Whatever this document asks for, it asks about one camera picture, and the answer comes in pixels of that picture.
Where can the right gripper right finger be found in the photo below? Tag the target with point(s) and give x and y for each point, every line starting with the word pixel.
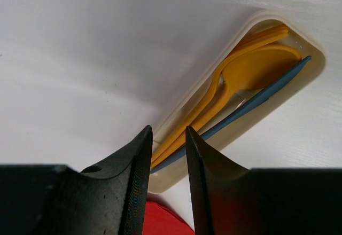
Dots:
pixel 228 198

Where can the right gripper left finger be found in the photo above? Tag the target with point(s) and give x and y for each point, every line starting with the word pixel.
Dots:
pixel 107 197

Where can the yellow plastic spoon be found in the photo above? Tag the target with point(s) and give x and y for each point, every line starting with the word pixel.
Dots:
pixel 250 71

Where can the yellow plastic fork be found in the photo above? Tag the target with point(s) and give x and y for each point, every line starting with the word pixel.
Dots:
pixel 247 44

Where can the red paper napkin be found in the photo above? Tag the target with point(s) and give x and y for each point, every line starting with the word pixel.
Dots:
pixel 159 220

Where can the cream utensil case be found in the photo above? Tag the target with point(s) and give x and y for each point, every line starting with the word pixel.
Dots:
pixel 163 179

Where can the blue plastic knife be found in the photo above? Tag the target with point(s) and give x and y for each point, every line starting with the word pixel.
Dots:
pixel 242 103

